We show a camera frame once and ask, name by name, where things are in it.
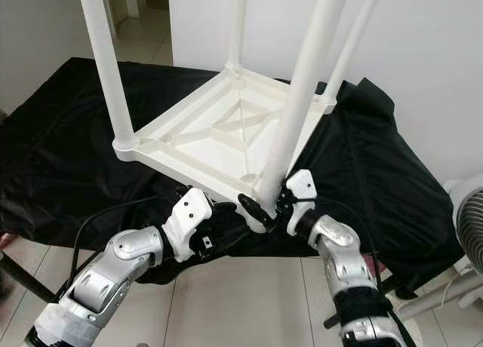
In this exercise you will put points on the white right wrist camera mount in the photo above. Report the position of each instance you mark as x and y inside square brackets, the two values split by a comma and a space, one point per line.
[302, 190]

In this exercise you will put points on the white plastic table top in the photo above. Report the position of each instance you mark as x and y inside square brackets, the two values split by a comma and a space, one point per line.
[196, 128]

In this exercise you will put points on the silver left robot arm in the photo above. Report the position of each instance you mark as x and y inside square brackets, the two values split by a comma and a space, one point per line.
[113, 275]

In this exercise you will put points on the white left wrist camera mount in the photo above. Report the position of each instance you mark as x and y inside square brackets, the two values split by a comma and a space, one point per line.
[191, 215]

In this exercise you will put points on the white plastic table leg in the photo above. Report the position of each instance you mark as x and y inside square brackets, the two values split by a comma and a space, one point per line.
[351, 38]
[236, 26]
[306, 83]
[109, 68]

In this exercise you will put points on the white metal pole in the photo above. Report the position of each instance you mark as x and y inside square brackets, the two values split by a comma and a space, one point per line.
[441, 298]

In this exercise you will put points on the white fan head grille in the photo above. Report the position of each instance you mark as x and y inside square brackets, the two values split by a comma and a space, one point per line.
[469, 226]

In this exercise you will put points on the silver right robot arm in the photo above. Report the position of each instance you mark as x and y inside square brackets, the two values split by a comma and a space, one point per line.
[347, 260]

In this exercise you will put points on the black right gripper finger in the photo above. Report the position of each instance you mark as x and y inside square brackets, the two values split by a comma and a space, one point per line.
[254, 211]

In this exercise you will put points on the black cloth cover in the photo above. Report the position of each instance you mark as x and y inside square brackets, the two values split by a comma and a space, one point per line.
[385, 188]

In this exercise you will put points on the pink cushioned seat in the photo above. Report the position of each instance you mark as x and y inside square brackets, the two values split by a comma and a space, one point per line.
[377, 268]

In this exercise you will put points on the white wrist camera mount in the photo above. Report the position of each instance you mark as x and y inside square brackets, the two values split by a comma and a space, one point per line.
[302, 190]
[191, 215]

